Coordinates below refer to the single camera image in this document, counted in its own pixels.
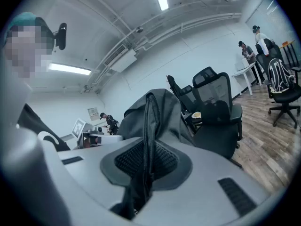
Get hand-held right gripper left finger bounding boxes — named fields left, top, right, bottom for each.
left=40, top=137, right=148, bottom=222

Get wall poster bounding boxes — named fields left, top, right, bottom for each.
left=87, top=107, right=98, bottom=121

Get wooden top table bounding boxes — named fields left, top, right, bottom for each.
left=279, top=40, right=301, bottom=68

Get white box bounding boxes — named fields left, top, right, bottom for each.
left=235, top=57, right=250, bottom=72

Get white ceiling pipes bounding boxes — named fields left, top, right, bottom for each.
left=82, top=12, right=243, bottom=94

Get person's teal cap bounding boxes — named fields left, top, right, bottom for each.
left=3, top=12, right=56, bottom=47

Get person's face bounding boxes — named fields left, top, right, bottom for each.
left=4, top=24, right=54, bottom=79

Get person's black printed shirt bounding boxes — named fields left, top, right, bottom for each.
left=17, top=104, right=71, bottom=152

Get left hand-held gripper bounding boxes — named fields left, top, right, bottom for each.
left=71, top=118, right=123, bottom=150

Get dark grey backpack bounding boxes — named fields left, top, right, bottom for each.
left=110, top=88, right=197, bottom=221

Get white table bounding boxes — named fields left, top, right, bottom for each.
left=231, top=62, right=257, bottom=96

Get white ceiling air conditioner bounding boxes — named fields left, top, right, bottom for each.
left=103, top=43, right=138, bottom=73

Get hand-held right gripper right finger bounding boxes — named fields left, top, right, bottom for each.
left=133, top=137, right=271, bottom=226

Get black mesh office chair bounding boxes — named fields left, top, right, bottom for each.
left=192, top=66, right=243, bottom=169

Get person's head camera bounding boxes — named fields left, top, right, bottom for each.
left=54, top=22, right=68, bottom=51

